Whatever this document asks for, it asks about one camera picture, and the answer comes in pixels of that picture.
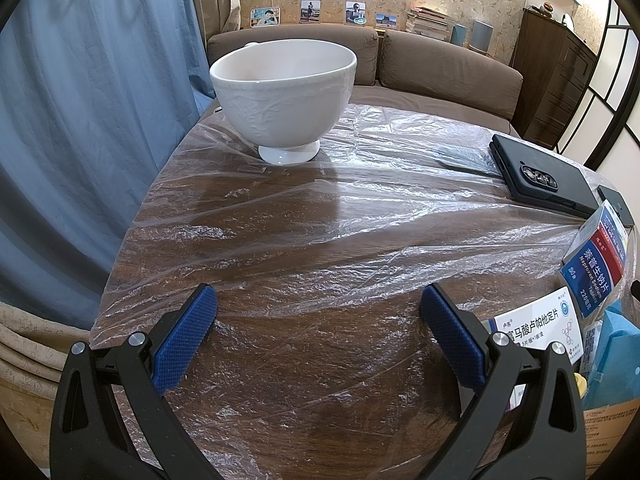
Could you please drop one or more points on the white medicine box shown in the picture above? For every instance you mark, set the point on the white medicine box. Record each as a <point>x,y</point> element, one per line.
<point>551,318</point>

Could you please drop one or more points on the grey cylinder speaker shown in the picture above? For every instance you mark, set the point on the grey cylinder speaker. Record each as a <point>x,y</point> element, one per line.
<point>481,36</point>

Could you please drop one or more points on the stack of books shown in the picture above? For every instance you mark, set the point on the stack of books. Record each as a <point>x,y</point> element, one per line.
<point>428,23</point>

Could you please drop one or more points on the black phone with camera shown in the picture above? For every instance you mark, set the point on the black phone with camera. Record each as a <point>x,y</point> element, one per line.
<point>538,177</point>

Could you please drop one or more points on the white ceramic footed bowl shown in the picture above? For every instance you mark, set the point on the white ceramic footed bowl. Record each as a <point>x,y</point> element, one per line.
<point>284,95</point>

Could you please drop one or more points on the brown sofa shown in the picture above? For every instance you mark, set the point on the brown sofa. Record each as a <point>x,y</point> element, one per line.
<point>407,72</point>

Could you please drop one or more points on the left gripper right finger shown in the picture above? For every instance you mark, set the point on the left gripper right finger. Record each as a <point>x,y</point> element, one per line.
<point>525,418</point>

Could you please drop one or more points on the light blue paper bag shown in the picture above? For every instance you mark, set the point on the light blue paper bag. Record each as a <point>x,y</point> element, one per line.
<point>614,376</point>

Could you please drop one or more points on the photo card far left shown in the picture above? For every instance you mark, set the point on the photo card far left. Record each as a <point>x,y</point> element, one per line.
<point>261,17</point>

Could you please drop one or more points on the blue red naproxen box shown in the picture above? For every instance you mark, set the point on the blue red naproxen box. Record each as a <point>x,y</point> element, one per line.
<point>595,261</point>

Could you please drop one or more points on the teal cylinder container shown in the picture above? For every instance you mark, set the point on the teal cylinder container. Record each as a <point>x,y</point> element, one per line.
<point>458,34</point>

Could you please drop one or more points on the brown cardboard box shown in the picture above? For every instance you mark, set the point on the brown cardboard box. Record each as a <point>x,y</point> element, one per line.
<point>605,428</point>

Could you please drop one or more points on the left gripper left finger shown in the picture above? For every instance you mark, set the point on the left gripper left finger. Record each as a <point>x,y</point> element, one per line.
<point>89,439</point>

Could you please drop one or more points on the dark blue smartphone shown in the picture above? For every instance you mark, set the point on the dark blue smartphone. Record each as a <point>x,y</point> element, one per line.
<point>618,204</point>

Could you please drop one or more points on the blue curtain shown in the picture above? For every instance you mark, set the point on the blue curtain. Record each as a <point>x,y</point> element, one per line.
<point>95,96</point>

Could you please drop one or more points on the photo card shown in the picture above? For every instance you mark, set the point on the photo card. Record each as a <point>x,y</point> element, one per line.
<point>385,21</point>
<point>261,17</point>
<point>355,12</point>
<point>309,11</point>

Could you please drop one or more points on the dark wooden cabinet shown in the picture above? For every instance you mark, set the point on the dark wooden cabinet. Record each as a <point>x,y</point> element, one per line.
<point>556,67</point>

